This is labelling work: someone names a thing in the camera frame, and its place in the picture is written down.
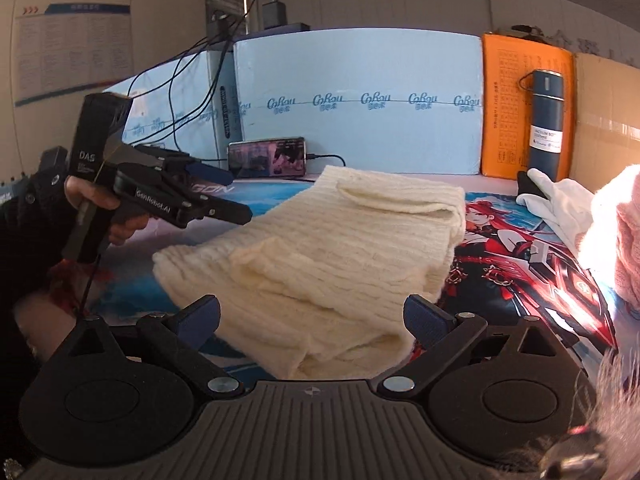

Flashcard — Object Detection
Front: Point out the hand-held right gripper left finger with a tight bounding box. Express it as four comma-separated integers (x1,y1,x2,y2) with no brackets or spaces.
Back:
49,294,244,397

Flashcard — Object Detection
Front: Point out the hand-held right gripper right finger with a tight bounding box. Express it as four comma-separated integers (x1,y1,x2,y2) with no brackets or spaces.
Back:
376,294,585,397

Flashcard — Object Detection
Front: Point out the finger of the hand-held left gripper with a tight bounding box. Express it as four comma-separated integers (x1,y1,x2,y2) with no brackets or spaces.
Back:
174,194,254,227
162,156,234,187

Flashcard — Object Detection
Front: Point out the cream knitted sweater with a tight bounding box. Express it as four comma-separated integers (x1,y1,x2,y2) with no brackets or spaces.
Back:
152,164,467,382

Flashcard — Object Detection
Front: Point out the pink knitted sweater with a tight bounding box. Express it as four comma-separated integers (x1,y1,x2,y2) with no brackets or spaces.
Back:
579,164,640,313

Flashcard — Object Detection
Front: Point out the person's left hand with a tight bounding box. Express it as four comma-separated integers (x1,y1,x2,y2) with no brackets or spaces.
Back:
64,180,147,247

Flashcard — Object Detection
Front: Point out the smartphone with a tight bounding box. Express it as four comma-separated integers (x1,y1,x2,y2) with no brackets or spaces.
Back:
227,135,307,180

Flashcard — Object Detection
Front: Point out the printed table mat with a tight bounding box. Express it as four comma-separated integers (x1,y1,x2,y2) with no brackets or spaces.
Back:
47,174,640,388

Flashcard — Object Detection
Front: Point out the black power adapter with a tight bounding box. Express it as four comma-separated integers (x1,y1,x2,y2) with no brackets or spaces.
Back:
262,0,288,30
208,9,237,42

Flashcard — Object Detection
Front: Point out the black cloth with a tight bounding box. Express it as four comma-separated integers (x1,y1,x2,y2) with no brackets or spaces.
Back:
516,170,547,209

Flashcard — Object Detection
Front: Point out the white garment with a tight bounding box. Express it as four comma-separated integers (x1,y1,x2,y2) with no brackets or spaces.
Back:
524,167,603,257

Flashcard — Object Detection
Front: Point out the large light blue box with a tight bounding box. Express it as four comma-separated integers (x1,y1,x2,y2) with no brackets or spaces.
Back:
232,27,486,178

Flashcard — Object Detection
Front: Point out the orange box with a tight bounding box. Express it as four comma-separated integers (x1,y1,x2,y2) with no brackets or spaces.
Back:
480,32,577,182

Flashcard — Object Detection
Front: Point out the dark blue vacuum bottle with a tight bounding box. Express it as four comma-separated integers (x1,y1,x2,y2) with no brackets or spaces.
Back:
519,69,567,184

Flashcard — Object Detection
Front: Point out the brown cardboard box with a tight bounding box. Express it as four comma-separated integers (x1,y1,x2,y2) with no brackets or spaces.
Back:
570,52,640,197

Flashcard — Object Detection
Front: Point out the white wall poster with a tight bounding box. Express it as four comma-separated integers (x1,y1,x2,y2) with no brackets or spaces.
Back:
13,2,137,109

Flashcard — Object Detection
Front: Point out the black cable bundle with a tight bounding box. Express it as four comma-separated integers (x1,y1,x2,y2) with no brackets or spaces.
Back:
126,0,275,162

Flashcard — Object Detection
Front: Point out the black phone cable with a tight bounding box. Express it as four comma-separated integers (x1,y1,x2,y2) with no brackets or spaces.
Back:
304,153,347,169

